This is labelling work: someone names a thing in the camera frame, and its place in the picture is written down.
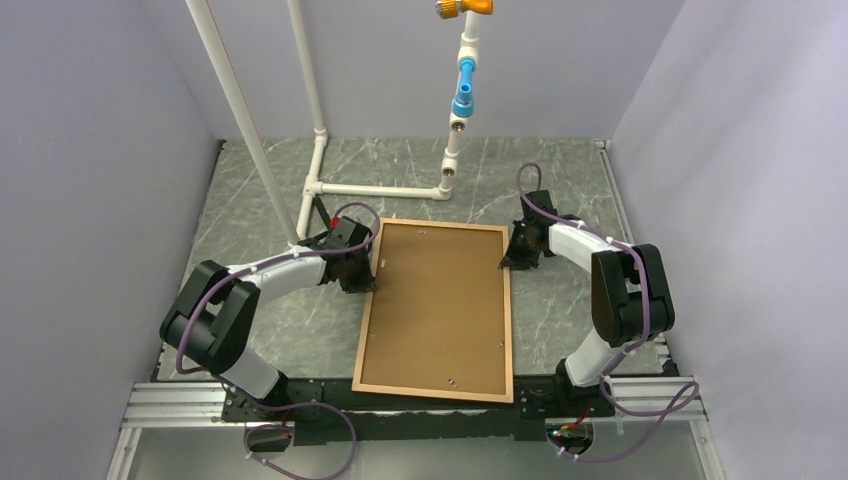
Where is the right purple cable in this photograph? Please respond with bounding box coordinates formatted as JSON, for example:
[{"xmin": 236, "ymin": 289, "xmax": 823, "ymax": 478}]
[{"xmin": 516, "ymin": 162, "xmax": 700, "ymax": 464}]

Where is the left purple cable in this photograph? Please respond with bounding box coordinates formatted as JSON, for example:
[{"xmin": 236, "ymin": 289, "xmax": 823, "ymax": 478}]
[{"xmin": 174, "ymin": 201, "xmax": 382, "ymax": 480}]

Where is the orange pipe fitting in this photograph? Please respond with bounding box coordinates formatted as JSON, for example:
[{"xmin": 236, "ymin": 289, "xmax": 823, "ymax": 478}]
[{"xmin": 435, "ymin": 0, "xmax": 494, "ymax": 19}]

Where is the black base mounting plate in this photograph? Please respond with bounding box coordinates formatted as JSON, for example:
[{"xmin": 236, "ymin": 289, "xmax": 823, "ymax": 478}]
[{"xmin": 221, "ymin": 375, "xmax": 614, "ymax": 446}]

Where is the aluminium rail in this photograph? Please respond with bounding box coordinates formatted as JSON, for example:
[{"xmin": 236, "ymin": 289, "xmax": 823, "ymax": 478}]
[{"xmin": 105, "ymin": 381, "xmax": 725, "ymax": 480}]

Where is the brown fibreboard backing board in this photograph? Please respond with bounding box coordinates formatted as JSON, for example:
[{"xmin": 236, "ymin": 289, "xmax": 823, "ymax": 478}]
[{"xmin": 359, "ymin": 223, "xmax": 508, "ymax": 397}]

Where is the white pvc pipe stand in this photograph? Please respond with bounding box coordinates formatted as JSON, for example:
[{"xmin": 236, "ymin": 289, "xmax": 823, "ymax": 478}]
[{"xmin": 184, "ymin": 0, "xmax": 488, "ymax": 243}]

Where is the purple cable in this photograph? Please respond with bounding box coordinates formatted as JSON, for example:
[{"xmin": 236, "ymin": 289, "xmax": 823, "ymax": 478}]
[
  {"xmin": 174, "ymin": 201, "xmax": 382, "ymax": 480},
  {"xmin": 516, "ymin": 162, "xmax": 700, "ymax": 464}
]

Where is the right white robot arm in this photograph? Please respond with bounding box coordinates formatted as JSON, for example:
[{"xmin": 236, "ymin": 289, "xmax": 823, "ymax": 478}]
[{"xmin": 499, "ymin": 190, "xmax": 675, "ymax": 415}]

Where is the blue pipe fitting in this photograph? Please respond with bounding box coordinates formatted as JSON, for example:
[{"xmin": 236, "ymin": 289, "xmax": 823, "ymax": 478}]
[{"xmin": 452, "ymin": 57, "xmax": 476, "ymax": 118}]

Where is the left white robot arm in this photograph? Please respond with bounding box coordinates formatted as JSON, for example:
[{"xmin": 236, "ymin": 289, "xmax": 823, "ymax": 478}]
[{"xmin": 159, "ymin": 216, "xmax": 376, "ymax": 420}]

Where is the brown wooden picture frame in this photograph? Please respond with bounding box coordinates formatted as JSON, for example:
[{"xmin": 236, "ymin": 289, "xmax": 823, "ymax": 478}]
[{"xmin": 351, "ymin": 217, "xmax": 515, "ymax": 405}]

